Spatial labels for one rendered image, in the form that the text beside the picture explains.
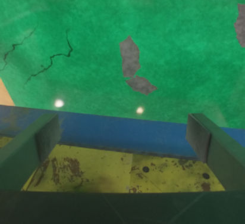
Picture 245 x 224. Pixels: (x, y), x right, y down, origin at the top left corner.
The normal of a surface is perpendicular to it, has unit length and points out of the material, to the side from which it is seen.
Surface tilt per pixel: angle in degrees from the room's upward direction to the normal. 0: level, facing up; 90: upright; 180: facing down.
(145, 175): 90
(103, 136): 90
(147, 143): 90
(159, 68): 0
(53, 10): 0
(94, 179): 90
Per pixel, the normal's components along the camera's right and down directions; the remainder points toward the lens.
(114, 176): 0.01, -0.76
